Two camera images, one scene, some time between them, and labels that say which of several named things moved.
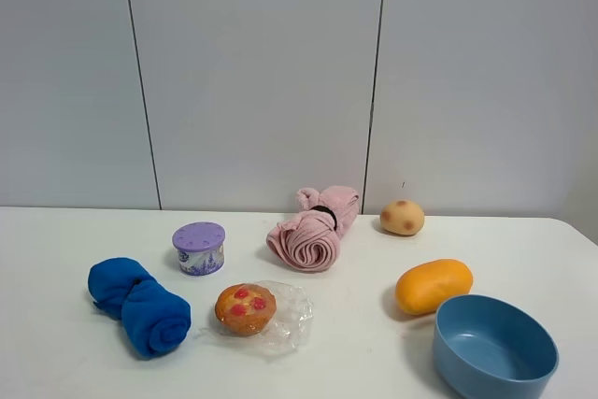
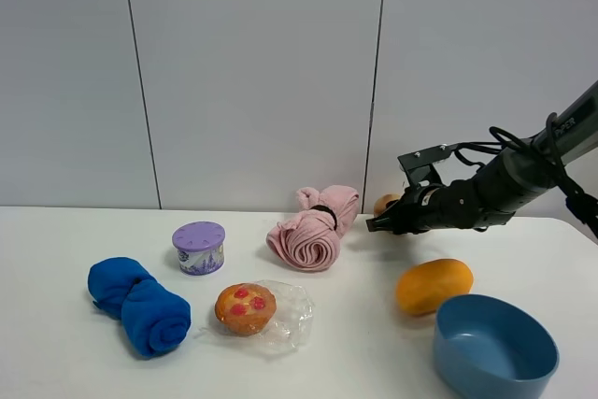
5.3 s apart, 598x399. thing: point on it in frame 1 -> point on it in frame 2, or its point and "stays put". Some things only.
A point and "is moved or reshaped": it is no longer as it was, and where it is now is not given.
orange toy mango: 420,288 stays put
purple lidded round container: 200,248 stays put
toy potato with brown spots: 402,218 is moved or reshaped
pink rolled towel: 308,239 stays put
